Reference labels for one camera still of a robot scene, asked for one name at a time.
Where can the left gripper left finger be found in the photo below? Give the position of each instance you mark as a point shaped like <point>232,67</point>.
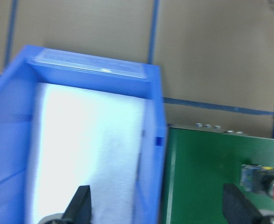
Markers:
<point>79,210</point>

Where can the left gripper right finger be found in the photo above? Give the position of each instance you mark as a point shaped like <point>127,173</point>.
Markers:
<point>236,208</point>

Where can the red push button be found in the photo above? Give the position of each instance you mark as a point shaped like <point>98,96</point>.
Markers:
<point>257,179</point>

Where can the green conveyor belt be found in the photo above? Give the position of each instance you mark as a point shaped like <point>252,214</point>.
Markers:
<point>197,165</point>

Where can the white foam pad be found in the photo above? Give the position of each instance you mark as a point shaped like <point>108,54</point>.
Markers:
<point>84,137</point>

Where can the blue source bin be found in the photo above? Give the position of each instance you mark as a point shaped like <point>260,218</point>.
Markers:
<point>18,90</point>

